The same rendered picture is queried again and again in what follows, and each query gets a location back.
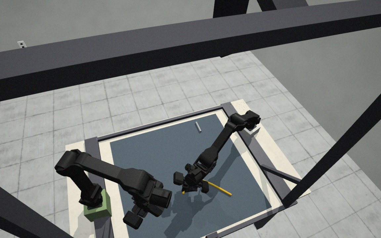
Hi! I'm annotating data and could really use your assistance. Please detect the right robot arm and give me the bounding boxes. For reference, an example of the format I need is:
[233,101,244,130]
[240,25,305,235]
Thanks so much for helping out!
[185,110,261,186]

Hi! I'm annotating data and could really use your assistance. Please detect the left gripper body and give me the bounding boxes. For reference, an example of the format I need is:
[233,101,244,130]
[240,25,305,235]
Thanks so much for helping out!
[123,180,163,230]

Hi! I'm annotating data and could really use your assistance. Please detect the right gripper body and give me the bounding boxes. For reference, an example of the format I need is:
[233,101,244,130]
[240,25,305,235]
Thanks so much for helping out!
[173,172,209,193]

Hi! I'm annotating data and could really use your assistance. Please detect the blue-grey mat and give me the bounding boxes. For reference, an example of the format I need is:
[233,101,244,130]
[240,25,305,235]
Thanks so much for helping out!
[110,114,272,238]

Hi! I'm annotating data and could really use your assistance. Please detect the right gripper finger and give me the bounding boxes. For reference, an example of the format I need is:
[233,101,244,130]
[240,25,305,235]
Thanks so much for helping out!
[185,186,197,192]
[182,184,188,192]

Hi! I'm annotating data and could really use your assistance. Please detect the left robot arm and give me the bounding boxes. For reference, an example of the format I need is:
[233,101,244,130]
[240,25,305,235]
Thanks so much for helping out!
[55,149,172,217]

